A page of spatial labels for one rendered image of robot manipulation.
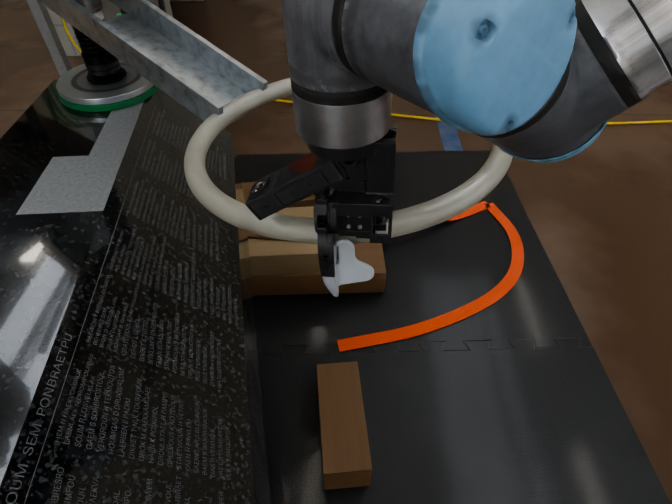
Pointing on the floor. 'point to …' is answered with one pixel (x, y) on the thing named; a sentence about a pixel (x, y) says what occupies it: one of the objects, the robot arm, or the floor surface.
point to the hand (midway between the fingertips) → (332, 272)
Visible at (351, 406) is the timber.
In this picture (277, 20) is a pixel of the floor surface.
